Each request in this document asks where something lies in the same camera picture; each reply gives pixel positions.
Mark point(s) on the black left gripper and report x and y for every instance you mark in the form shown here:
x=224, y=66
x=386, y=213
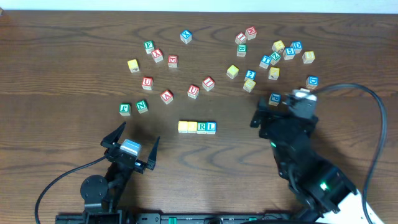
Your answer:
x=123, y=156

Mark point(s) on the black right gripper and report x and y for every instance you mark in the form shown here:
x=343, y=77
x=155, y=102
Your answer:
x=272, y=116

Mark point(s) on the yellow C block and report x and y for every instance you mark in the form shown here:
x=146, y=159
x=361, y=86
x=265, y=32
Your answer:
x=183, y=126

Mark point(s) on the blue L block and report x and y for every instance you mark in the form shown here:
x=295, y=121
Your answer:
x=211, y=127

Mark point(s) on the yellow O block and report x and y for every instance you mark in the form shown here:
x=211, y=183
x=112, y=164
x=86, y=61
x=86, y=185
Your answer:
x=192, y=127

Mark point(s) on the green R block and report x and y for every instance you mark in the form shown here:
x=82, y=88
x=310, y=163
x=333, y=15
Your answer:
x=201, y=128

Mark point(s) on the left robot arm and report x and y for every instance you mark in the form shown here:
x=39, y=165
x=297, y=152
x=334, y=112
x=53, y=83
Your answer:
x=103, y=193

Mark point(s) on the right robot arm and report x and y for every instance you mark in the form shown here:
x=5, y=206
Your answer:
x=325, y=191

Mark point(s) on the blue P block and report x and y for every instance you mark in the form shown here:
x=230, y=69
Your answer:
x=274, y=99

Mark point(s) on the yellow S block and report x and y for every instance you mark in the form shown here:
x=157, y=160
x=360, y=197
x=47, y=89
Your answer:
x=249, y=85

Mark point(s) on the blue 2 block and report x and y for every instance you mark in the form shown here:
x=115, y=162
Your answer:
x=250, y=75

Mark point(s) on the yellow hammer block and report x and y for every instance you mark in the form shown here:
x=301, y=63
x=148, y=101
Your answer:
x=274, y=73

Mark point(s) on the blue T block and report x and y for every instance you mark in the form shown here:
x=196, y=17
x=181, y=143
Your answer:
x=265, y=61

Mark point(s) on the yellow pineapple block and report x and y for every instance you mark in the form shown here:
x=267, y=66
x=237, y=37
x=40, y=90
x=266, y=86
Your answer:
x=232, y=71

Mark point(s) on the green J block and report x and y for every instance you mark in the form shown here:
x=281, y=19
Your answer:
x=125, y=109

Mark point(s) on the green Z block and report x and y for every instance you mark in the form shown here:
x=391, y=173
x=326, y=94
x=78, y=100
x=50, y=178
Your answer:
x=275, y=57

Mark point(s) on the green N block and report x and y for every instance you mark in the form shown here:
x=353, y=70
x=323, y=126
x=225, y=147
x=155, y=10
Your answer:
x=142, y=106

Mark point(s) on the blue D block right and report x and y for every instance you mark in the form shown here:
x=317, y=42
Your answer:
x=312, y=82

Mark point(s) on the blue d block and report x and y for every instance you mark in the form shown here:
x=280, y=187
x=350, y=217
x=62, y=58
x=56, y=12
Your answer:
x=312, y=82
x=297, y=46

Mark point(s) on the blue 5 block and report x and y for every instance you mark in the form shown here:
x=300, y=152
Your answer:
x=288, y=53

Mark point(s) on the yellow far block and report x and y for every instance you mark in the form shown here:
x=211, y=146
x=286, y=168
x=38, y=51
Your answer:
x=278, y=46

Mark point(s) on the green B block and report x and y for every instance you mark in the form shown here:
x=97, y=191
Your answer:
x=241, y=50

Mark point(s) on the red i block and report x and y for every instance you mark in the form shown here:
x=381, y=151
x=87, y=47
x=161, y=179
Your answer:
x=208, y=83
x=241, y=39

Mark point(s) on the yellow 8 block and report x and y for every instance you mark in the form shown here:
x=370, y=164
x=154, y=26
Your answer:
x=308, y=57

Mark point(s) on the blue D block far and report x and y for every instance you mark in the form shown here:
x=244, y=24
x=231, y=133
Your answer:
x=297, y=46

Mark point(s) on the red A block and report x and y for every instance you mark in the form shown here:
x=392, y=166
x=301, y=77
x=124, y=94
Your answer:
x=167, y=97

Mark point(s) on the red I block far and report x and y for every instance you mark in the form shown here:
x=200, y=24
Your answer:
x=241, y=39

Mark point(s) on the red M block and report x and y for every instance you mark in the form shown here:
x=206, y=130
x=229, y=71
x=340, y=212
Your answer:
x=250, y=33

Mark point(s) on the red U block right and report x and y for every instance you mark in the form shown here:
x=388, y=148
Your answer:
x=193, y=91

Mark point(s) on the red u block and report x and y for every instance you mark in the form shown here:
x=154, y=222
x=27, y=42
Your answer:
x=193, y=91
x=147, y=83

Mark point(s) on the red U block left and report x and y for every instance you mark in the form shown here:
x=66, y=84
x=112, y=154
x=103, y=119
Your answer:
x=147, y=83

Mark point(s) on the yellow acorn block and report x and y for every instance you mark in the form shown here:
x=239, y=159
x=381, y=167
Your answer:
x=133, y=65

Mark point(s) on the red E block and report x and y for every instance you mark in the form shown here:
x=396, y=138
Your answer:
x=173, y=61

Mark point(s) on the red Y block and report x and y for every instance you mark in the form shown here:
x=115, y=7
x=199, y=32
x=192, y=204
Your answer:
x=157, y=55

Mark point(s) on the green F block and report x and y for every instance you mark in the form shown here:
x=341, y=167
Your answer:
x=149, y=46

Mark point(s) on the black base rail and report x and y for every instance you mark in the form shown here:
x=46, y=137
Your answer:
x=202, y=218

